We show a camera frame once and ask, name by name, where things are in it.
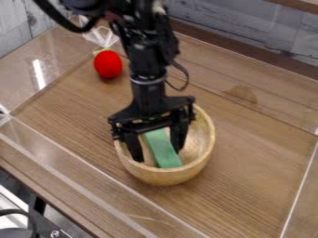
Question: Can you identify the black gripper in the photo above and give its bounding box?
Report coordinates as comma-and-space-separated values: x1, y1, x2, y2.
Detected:
108, 77, 195, 163

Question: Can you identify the green rectangular block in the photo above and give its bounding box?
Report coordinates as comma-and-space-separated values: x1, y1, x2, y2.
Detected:
143, 129, 183, 168

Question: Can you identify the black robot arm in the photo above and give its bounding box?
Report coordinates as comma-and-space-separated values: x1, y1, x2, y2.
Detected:
62, 0, 195, 163

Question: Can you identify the brown wooden bowl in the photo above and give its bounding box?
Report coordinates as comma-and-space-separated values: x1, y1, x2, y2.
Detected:
115, 105, 217, 186

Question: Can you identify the red plush strawberry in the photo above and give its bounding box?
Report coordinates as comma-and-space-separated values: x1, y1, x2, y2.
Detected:
94, 49, 123, 79

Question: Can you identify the clear acrylic corner bracket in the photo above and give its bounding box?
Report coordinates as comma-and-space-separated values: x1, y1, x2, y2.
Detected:
82, 26, 119, 48

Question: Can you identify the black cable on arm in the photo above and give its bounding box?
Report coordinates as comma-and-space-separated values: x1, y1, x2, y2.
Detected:
32, 0, 191, 93

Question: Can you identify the black table leg frame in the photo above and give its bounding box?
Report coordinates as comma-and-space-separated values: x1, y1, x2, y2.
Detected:
28, 193, 75, 238

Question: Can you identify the black cable lower left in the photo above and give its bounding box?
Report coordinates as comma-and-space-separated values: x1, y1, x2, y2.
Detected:
0, 209, 43, 238

